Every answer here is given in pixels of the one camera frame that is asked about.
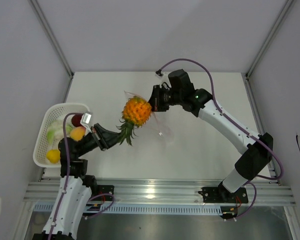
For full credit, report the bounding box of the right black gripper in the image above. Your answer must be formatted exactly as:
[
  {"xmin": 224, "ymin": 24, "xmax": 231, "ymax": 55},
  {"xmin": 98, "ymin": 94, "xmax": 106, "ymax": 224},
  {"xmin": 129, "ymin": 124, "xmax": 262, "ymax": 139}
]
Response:
[{"xmin": 143, "ymin": 84, "xmax": 183, "ymax": 113}]

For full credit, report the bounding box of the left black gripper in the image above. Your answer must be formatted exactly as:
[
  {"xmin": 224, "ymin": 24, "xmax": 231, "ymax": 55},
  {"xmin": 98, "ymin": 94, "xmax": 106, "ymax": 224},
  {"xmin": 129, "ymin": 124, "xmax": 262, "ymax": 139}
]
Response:
[{"xmin": 76, "ymin": 122, "xmax": 126, "ymax": 158}]

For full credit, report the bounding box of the orange toy pineapple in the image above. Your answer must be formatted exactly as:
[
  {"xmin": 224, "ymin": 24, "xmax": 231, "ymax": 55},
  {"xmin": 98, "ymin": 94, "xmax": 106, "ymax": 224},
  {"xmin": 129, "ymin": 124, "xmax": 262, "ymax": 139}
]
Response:
[{"xmin": 117, "ymin": 95, "xmax": 152, "ymax": 146}]

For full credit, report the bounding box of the orange toy peach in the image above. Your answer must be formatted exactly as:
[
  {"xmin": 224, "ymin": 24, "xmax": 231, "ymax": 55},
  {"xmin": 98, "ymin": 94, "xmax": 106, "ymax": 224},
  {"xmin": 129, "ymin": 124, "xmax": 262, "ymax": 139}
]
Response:
[{"xmin": 69, "ymin": 126, "xmax": 86, "ymax": 142}]

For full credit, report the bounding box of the red toy apple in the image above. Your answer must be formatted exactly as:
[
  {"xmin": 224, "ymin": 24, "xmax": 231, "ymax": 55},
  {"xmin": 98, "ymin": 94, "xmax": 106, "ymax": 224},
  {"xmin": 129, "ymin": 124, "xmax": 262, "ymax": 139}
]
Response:
[{"xmin": 71, "ymin": 113, "xmax": 83, "ymax": 128}]

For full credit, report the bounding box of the clear zip top bag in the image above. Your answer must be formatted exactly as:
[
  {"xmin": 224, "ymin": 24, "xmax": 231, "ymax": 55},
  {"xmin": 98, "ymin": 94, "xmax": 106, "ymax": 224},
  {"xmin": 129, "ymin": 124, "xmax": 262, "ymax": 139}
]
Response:
[{"xmin": 124, "ymin": 91, "xmax": 174, "ymax": 143}]

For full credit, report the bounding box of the white green toy cabbage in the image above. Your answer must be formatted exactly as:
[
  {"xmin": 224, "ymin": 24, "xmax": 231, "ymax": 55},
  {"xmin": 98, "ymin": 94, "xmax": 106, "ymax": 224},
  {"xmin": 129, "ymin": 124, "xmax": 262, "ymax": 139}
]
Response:
[{"xmin": 46, "ymin": 120, "xmax": 64, "ymax": 145}]

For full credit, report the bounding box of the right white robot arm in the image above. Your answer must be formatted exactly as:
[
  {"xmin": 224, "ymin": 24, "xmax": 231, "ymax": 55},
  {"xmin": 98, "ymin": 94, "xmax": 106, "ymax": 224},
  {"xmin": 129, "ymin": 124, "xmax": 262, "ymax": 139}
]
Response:
[{"xmin": 149, "ymin": 69, "xmax": 273, "ymax": 203}]

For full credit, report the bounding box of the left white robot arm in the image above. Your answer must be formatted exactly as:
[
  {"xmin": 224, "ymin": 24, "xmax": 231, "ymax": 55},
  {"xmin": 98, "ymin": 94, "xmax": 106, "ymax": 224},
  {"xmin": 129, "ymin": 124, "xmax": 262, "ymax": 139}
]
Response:
[{"xmin": 32, "ymin": 123, "xmax": 120, "ymax": 240}]

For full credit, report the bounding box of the white perforated plastic basket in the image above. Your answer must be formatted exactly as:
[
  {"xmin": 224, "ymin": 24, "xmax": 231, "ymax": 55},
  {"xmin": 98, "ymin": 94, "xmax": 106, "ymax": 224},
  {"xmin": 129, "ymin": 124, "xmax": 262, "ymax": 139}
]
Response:
[{"xmin": 33, "ymin": 102, "xmax": 90, "ymax": 168}]

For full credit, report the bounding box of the yellow toy pear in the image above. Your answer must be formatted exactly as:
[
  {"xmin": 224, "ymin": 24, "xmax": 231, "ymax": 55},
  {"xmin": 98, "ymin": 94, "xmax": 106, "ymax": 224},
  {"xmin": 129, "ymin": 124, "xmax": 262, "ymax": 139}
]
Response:
[{"xmin": 46, "ymin": 149, "xmax": 61, "ymax": 164}]

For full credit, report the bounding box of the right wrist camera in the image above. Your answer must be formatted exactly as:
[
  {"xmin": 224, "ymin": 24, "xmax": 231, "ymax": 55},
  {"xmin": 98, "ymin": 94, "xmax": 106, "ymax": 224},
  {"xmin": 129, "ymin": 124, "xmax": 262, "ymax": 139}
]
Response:
[{"xmin": 155, "ymin": 69, "xmax": 166, "ymax": 82}]

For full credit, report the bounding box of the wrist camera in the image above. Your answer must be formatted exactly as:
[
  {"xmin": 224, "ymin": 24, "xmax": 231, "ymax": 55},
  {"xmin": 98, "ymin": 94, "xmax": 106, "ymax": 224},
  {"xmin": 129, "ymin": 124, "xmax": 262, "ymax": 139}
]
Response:
[
  {"xmin": 80, "ymin": 111, "xmax": 93, "ymax": 132},
  {"xmin": 155, "ymin": 69, "xmax": 166, "ymax": 82}
]

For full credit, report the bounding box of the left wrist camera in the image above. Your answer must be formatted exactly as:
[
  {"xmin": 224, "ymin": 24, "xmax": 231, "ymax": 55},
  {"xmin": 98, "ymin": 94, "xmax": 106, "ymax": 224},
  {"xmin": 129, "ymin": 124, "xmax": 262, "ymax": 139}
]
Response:
[{"xmin": 80, "ymin": 111, "xmax": 93, "ymax": 132}]

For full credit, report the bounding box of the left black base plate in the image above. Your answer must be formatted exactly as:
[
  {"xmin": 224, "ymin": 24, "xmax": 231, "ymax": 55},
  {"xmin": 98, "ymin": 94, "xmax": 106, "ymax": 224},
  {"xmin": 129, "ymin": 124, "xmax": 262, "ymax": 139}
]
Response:
[{"xmin": 96, "ymin": 185, "xmax": 115, "ymax": 202}]

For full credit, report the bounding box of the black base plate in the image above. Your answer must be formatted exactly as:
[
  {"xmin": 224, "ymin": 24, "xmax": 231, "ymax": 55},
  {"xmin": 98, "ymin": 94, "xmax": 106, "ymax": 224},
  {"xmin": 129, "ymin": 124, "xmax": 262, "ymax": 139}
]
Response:
[
  {"xmin": 197, "ymin": 186, "xmax": 249, "ymax": 204},
  {"xmin": 96, "ymin": 185, "xmax": 115, "ymax": 202}
]

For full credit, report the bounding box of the white slotted cable duct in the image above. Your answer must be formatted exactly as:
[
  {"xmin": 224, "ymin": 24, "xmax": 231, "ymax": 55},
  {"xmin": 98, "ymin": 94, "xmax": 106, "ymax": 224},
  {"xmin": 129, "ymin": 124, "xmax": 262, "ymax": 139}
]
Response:
[{"xmin": 33, "ymin": 202, "xmax": 223, "ymax": 216}]

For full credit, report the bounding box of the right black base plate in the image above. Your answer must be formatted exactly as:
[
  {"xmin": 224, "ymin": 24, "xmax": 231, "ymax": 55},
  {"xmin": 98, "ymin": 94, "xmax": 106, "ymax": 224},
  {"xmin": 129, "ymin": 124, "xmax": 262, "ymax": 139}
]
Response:
[{"xmin": 197, "ymin": 186, "xmax": 249, "ymax": 204}]

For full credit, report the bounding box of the left aluminium frame post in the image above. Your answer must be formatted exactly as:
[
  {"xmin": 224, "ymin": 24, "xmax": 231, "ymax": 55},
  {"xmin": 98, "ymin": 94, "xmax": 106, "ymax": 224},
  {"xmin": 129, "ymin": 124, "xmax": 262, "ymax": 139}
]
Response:
[{"xmin": 27, "ymin": 0, "xmax": 75, "ymax": 80}]

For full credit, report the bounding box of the aluminium frame post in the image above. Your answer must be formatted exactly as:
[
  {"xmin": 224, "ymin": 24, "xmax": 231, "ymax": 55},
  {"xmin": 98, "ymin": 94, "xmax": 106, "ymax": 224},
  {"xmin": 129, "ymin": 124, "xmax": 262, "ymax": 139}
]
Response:
[
  {"xmin": 27, "ymin": 0, "xmax": 75, "ymax": 80},
  {"xmin": 244, "ymin": 0, "xmax": 298, "ymax": 78}
]

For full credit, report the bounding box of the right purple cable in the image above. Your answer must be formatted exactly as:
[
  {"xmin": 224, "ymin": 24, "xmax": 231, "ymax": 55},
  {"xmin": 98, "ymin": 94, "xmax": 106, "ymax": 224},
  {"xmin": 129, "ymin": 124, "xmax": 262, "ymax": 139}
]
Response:
[{"xmin": 159, "ymin": 58, "xmax": 285, "ymax": 180}]

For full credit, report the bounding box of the aluminium mounting rail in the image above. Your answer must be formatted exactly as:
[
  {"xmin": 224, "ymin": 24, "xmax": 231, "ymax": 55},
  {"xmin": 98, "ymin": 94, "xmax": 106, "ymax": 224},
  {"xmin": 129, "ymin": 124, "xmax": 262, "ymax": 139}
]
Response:
[{"xmin": 23, "ymin": 178, "xmax": 296, "ymax": 207}]

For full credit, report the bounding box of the right aluminium frame post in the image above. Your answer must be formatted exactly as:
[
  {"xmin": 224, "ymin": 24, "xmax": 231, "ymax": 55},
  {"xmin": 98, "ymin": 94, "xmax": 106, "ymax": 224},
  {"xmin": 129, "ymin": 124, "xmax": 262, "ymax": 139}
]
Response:
[{"xmin": 244, "ymin": 0, "xmax": 298, "ymax": 78}]

